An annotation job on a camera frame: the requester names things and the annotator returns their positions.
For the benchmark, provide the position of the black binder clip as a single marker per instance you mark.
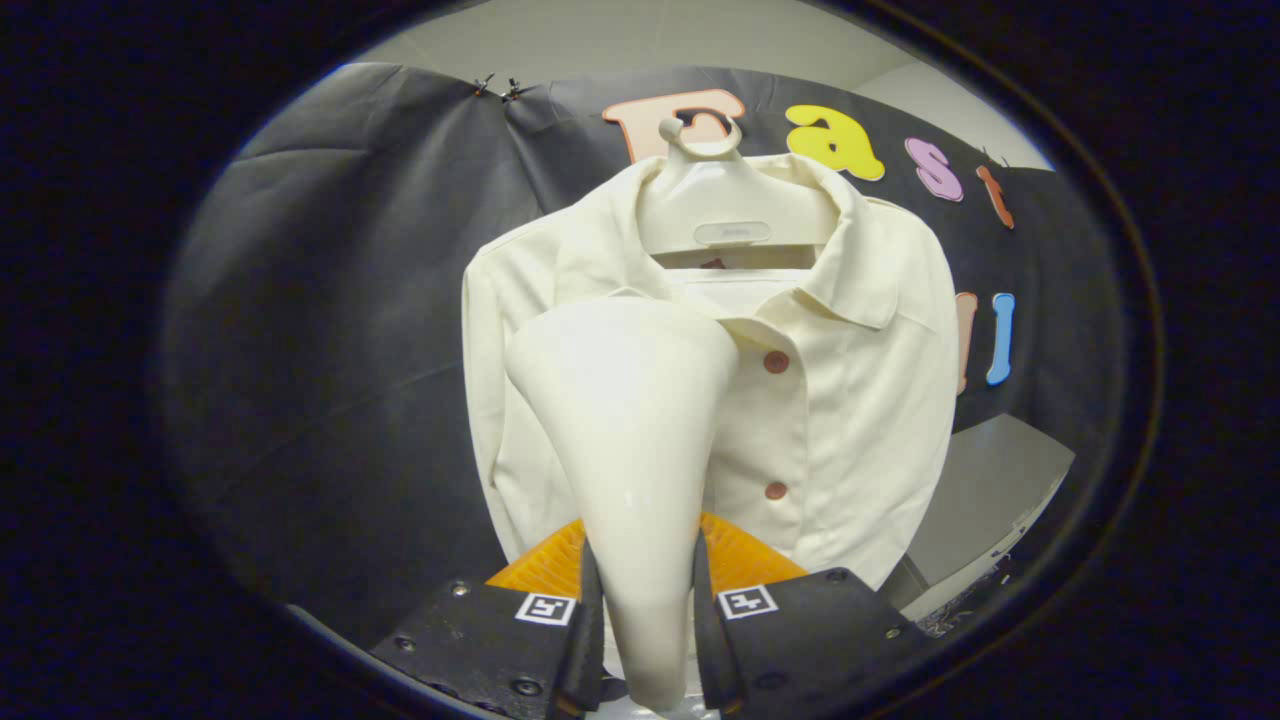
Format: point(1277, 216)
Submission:
point(990, 156)
point(513, 90)
point(484, 84)

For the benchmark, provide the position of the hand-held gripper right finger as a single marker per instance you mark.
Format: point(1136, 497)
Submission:
point(708, 640)

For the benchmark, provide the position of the grey drawer cabinet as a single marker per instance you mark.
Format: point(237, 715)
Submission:
point(990, 480)

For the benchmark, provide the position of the cream button-up shirt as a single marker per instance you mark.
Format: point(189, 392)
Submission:
point(860, 420)

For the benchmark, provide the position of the white plastic clothes hanger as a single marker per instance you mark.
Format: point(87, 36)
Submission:
point(720, 200)

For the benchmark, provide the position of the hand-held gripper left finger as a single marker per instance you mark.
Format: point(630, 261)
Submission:
point(590, 640)

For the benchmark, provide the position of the white garment steamer head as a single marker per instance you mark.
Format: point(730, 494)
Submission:
point(620, 420)

